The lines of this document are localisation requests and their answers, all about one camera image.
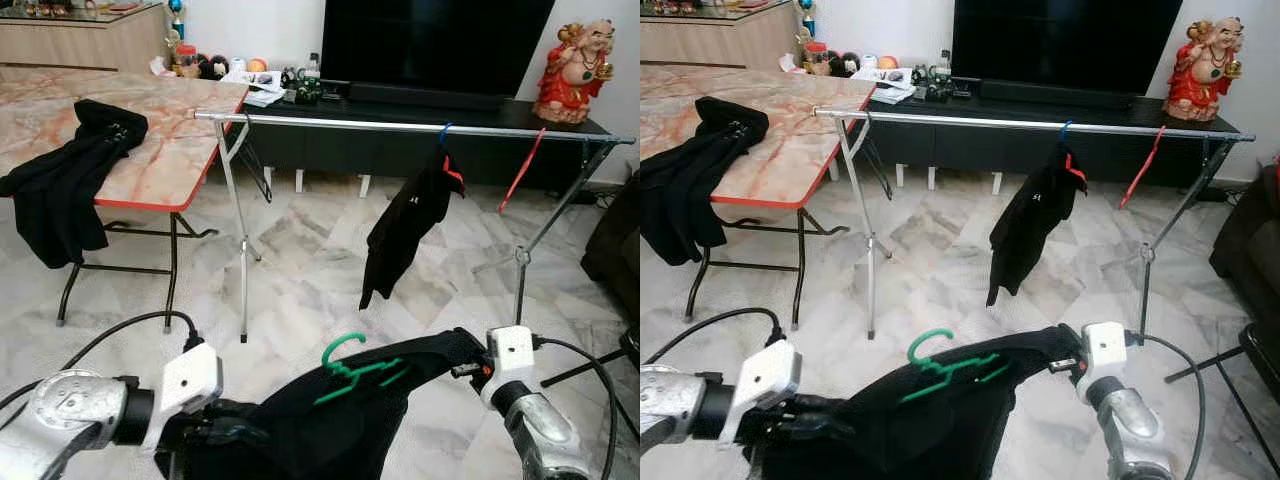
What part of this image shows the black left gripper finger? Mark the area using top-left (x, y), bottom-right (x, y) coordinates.
top-left (805, 395), bottom-right (856, 441)
top-left (225, 412), bottom-right (276, 449)

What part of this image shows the black shirt with small logo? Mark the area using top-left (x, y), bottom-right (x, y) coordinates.
top-left (755, 322), bottom-right (1086, 480)
top-left (160, 327), bottom-right (491, 480)

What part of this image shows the green plastic hanger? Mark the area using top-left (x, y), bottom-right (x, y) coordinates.
top-left (900, 328), bottom-right (1013, 404)
top-left (313, 332), bottom-right (413, 406)

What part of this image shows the red plastic hanger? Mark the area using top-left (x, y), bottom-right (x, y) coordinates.
top-left (1120, 125), bottom-right (1168, 211)
top-left (498, 127), bottom-right (548, 214)

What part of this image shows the black plastic hanger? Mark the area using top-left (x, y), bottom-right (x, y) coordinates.
top-left (860, 112), bottom-right (896, 201)
top-left (235, 115), bottom-right (273, 204)

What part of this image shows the black shirt with red trim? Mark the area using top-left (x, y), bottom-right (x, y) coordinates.
top-left (985, 140), bottom-right (1089, 308)
top-left (360, 140), bottom-right (468, 311)

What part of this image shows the black TV console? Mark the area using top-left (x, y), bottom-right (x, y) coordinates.
top-left (865, 85), bottom-right (1241, 191)
top-left (235, 85), bottom-right (616, 191)

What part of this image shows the pink marble folding table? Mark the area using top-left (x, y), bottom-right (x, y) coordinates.
top-left (640, 65), bottom-right (878, 331)
top-left (0, 65), bottom-right (251, 326)

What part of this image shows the black soundbar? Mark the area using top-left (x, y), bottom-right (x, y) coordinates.
top-left (347, 82), bottom-right (506, 111)
top-left (978, 80), bottom-right (1136, 111)

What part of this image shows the red laughing Buddha statue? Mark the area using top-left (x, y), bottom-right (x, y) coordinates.
top-left (533, 18), bottom-right (616, 126)
top-left (1163, 17), bottom-right (1246, 123)

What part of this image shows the black flat television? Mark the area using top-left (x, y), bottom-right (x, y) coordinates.
top-left (320, 0), bottom-right (556, 99)
top-left (950, 0), bottom-right (1184, 98)

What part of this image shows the white booklet stack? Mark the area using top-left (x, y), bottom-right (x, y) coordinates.
top-left (850, 68), bottom-right (916, 106)
top-left (220, 70), bottom-right (288, 108)

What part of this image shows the light wooden sideboard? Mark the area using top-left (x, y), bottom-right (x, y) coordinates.
top-left (0, 5), bottom-right (166, 71)
top-left (640, 5), bottom-right (796, 69)

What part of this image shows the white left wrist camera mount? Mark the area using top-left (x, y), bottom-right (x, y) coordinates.
top-left (718, 340), bottom-right (804, 446)
top-left (143, 343), bottom-right (224, 451)

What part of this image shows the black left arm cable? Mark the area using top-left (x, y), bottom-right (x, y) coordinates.
top-left (0, 310), bottom-right (206, 411)
top-left (640, 307), bottom-right (791, 366)

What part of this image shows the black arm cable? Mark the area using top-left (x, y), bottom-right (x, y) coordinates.
top-left (1128, 333), bottom-right (1211, 480)
top-left (640, 307), bottom-right (791, 366)
top-left (0, 310), bottom-right (206, 411)
top-left (535, 335), bottom-right (621, 480)

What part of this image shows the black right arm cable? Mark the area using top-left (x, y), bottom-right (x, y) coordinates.
top-left (1128, 333), bottom-right (1211, 480)
top-left (535, 335), bottom-right (621, 480)

